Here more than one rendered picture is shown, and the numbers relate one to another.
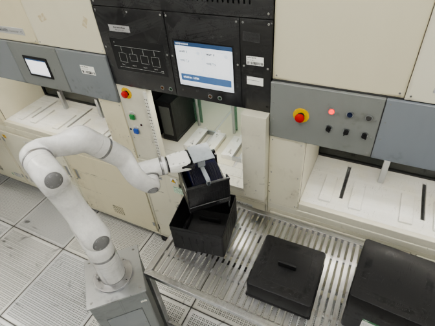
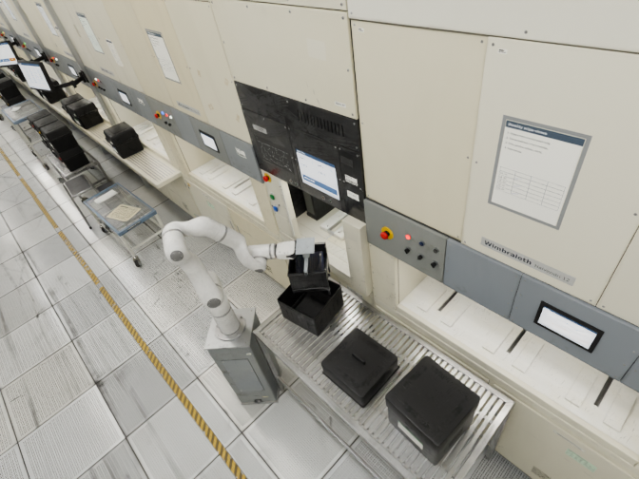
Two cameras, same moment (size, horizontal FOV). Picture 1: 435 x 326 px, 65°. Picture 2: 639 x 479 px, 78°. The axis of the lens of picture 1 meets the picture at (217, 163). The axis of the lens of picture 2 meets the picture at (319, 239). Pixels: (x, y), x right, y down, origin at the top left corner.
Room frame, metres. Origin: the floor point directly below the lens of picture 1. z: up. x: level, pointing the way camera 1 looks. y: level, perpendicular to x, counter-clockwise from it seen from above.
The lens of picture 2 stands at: (-0.15, -0.63, 2.71)
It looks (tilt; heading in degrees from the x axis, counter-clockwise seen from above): 43 degrees down; 24
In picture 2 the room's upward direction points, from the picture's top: 12 degrees counter-clockwise
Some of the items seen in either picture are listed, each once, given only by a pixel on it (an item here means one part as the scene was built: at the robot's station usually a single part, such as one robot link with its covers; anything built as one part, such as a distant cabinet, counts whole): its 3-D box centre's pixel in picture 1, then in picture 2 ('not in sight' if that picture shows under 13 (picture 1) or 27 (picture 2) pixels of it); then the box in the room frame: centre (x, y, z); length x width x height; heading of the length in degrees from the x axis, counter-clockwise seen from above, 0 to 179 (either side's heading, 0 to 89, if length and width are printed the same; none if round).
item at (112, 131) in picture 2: not in sight; (123, 140); (2.79, 2.67, 0.93); 0.30 x 0.28 x 0.26; 57
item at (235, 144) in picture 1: (243, 149); not in sight; (1.66, -0.17, 0.89); 0.22 x 0.21 x 0.04; 150
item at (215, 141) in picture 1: (204, 140); (340, 224); (1.80, 0.07, 0.89); 0.22 x 0.21 x 0.04; 150
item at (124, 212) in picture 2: not in sight; (123, 212); (2.18, 2.49, 0.47); 0.31 x 0.23 x 0.02; 82
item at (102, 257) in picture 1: (90, 233); (212, 292); (0.97, 0.59, 1.07); 0.19 x 0.12 x 0.24; 38
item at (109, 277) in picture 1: (108, 264); (225, 318); (0.94, 0.57, 0.85); 0.19 x 0.19 x 0.18
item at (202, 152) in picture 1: (202, 177); (308, 265); (1.20, 0.08, 1.11); 0.24 x 0.20 x 0.32; 15
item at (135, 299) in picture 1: (131, 310); (247, 359); (0.94, 0.57, 0.38); 0.28 x 0.28 x 0.76; 15
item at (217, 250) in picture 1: (205, 220); (311, 301); (1.15, 0.09, 0.85); 0.28 x 0.28 x 0.17; 70
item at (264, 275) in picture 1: (286, 271); (358, 363); (0.83, -0.26, 0.83); 0.29 x 0.29 x 0.13; 61
